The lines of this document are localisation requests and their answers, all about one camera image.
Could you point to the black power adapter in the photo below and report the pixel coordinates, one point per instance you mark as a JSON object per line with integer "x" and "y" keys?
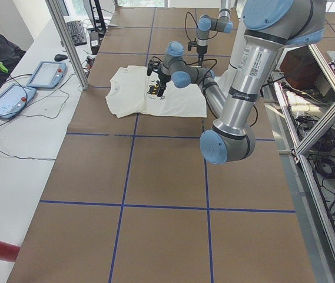
{"x": 94, "y": 42}

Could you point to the black computer mouse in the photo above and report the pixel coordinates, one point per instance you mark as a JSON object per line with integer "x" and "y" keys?
{"x": 60, "y": 57}

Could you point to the black keyboard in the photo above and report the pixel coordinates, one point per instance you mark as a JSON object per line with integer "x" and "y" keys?
{"x": 77, "y": 32}

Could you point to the blue teach pendant near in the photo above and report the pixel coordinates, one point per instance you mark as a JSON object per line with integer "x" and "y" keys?
{"x": 14, "y": 99}

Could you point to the blue teach pendant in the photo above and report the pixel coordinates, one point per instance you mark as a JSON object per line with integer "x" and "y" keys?
{"x": 47, "y": 75}
{"x": 14, "y": 99}

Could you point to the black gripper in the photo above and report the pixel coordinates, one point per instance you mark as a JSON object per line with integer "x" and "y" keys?
{"x": 163, "y": 79}
{"x": 201, "y": 50}

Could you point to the blue teach pendant far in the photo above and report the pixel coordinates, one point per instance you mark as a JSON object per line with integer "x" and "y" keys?
{"x": 47, "y": 75}

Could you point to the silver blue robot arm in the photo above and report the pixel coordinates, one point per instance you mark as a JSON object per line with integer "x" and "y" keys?
{"x": 269, "y": 27}
{"x": 206, "y": 24}

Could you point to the green handheld object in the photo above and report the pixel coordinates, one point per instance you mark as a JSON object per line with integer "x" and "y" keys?
{"x": 3, "y": 68}

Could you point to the cream long-sleeve cat shirt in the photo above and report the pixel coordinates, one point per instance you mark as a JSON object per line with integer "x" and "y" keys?
{"x": 133, "y": 91}

